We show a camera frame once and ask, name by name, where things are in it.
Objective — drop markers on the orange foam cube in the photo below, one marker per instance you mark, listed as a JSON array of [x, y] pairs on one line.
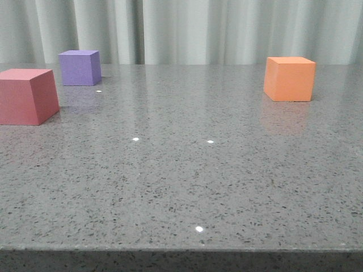
[[289, 78]]

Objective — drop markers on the purple foam cube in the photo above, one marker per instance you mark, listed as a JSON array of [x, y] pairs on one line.
[[80, 67]]

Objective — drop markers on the red foam cube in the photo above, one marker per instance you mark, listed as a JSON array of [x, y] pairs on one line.
[[28, 96]]

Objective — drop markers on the pale green curtain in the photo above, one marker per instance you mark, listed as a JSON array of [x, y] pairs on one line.
[[182, 32]]

